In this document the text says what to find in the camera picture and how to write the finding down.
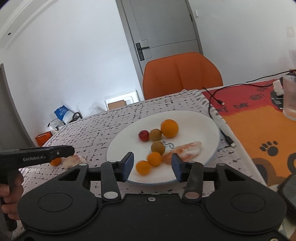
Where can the orange fruit in plate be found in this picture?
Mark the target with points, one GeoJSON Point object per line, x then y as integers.
{"type": "Point", "coordinates": [169, 128]}

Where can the black metal rack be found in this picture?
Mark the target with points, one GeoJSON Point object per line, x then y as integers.
{"type": "Point", "coordinates": [58, 124]}

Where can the small orange kumquat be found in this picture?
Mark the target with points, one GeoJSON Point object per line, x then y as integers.
{"type": "Point", "coordinates": [143, 167]}

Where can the clear plastic cup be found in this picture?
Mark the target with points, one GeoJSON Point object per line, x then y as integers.
{"type": "Point", "coordinates": [289, 97]}

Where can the large orange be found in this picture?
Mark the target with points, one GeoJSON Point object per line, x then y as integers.
{"type": "Point", "coordinates": [56, 162]}

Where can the olive green small fruit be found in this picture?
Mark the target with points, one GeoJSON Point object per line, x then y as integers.
{"type": "Point", "coordinates": [158, 147]}

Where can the green fruit in plate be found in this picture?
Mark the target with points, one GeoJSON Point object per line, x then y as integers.
{"type": "Point", "coordinates": [155, 135]}

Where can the grey door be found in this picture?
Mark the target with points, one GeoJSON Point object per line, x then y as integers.
{"type": "Point", "coordinates": [167, 27]}

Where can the person left hand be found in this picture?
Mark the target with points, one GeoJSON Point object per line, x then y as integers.
{"type": "Point", "coordinates": [11, 197]}

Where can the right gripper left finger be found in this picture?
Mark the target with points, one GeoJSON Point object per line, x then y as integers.
{"type": "Point", "coordinates": [111, 174]}

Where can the orange chair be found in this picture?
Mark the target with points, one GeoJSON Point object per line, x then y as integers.
{"type": "Point", "coordinates": [172, 74]}

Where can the black door handle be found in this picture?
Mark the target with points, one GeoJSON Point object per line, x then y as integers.
{"type": "Point", "coordinates": [140, 51]}

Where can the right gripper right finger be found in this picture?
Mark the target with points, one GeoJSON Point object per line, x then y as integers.
{"type": "Point", "coordinates": [190, 172]}

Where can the white charger block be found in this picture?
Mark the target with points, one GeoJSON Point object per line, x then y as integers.
{"type": "Point", "coordinates": [278, 87]}

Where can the blue white bag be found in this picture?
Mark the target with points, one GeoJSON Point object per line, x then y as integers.
{"type": "Point", "coordinates": [64, 114]}

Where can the small kumquat in plate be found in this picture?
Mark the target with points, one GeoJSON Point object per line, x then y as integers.
{"type": "Point", "coordinates": [154, 159]}

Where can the red plum in plate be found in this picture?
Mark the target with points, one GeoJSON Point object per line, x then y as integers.
{"type": "Point", "coordinates": [144, 135]}

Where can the orange red cartoon mat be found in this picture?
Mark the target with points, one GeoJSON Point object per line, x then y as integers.
{"type": "Point", "coordinates": [254, 114]}

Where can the white plate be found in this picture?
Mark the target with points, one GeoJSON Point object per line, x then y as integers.
{"type": "Point", "coordinates": [193, 126]}

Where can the orange box on floor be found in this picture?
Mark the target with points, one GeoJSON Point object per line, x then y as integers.
{"type": "Point", "coordinates": [41, 139]}

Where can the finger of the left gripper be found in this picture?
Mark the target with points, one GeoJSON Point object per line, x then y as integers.
{"type": "Point", "coordinates": [63, 151]}

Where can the black phone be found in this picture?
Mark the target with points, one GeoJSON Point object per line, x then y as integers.
{"type": "Point", "coordinates": [287, 190]}

